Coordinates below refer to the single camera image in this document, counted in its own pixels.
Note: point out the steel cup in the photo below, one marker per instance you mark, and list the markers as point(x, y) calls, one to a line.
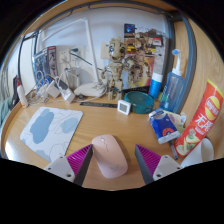
point(73, 78)

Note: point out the tan brick-built figure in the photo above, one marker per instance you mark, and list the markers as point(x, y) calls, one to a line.
point(115, 66)

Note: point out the white power strip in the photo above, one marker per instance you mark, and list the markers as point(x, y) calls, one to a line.
point(68, 95)

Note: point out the white bottle with red cap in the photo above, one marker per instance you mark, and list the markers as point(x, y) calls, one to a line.
point(22, 96)

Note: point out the red chips can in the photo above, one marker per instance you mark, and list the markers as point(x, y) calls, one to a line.
point(203, 116)

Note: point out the white wall socket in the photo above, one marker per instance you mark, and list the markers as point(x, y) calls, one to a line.
point(79, 58)
point(63, 56)

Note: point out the blue bottle with white nozzle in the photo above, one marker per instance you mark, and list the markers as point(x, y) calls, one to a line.
point(173, 88)

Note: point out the dark grey charger block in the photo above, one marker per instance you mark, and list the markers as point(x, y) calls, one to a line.
point(63, 84)

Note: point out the grey blue-cloud mouse pad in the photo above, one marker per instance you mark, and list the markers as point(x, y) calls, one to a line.
point(50, 131)

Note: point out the green gooseneck plug light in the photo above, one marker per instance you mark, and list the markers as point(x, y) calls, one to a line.
point(81, 57)

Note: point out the teal blanket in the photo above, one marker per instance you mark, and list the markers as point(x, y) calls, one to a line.
point(4, 110)

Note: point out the small white square clock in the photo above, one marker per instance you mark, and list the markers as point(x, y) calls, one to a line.
point(124, 107)

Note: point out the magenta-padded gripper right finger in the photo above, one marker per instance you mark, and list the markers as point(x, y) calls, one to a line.
point(166, 165)

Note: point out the colourful figure box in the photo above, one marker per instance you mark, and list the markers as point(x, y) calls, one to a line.
point(146, 66)

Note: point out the yellow-green packet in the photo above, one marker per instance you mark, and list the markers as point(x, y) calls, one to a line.
point(178, 119)

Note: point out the pink computer mouse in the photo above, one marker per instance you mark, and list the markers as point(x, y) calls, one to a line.
point(109, 156)

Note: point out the white mug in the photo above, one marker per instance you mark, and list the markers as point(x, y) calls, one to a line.
point(201, 153)

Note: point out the white charger block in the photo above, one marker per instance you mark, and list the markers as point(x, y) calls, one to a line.
point(53, 89)

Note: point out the teal round tin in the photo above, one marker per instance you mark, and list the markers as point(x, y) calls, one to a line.
point(140, 101)

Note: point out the blue tube with white cap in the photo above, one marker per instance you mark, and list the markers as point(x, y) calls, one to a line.
point(155, 86)

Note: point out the black bag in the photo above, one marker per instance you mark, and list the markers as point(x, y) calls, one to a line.
point(15, 91)

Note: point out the black ruler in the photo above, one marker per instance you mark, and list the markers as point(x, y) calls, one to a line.
point(98, 104)

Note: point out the white wall-mounted box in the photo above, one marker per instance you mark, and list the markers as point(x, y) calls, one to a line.
point(106, 50)

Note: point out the blue tissue pack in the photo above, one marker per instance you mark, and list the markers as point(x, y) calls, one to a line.
point(163, 126)

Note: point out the blue model kit box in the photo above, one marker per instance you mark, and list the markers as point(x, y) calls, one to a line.
point(45, 65)

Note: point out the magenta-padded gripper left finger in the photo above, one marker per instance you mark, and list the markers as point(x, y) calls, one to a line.
point(60, 166)

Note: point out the blue pen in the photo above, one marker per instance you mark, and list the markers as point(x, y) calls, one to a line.
point(173, 150)

